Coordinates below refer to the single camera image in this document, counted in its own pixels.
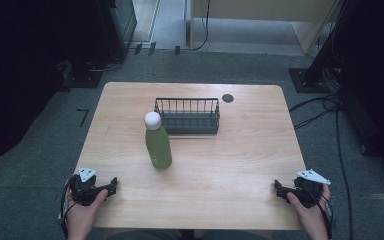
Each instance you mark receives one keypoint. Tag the black flat stand base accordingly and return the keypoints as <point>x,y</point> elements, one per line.
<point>85,78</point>

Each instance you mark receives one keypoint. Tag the person's dark trousers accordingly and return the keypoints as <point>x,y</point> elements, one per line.
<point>186,235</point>

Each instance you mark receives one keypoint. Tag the black metal stand with base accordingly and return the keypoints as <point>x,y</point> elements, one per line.
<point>313,78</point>

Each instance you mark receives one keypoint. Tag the black round table grommet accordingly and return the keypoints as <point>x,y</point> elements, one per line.
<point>227,98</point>

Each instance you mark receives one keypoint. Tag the green bottle with white cap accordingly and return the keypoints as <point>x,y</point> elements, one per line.
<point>158,146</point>

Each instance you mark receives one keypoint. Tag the dark curtain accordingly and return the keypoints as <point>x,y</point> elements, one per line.
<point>20,66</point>
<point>376,83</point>

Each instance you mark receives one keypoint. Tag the person's left hand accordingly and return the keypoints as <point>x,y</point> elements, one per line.
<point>83,216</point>

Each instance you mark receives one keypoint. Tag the person's right hand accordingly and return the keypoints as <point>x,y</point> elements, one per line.
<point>308,215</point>

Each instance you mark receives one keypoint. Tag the black cabinet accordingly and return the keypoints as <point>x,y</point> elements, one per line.
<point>121,26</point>

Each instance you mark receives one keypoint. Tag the light wooden furniture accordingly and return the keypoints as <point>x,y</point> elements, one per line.
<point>266,10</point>

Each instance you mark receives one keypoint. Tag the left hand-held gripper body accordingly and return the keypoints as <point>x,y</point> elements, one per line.
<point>84,190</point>

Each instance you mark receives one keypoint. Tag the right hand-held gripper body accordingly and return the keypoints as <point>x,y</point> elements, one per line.
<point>308,190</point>

